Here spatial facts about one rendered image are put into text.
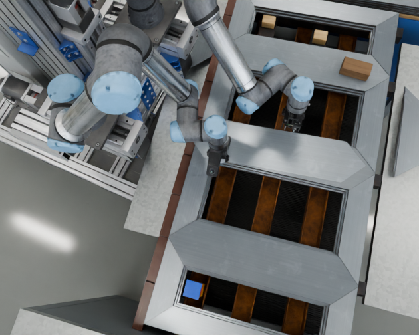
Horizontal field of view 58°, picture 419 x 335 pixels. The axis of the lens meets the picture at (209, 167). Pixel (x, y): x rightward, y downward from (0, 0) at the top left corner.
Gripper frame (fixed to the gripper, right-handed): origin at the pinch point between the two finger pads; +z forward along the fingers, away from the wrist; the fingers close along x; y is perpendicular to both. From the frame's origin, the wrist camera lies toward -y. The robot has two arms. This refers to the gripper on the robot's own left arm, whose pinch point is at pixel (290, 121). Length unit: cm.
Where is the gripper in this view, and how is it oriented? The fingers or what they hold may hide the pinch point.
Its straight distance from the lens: 163.5
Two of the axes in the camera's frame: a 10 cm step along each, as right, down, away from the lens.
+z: 0.7, 2.8, 9.6
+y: -2.5, 9.3, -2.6
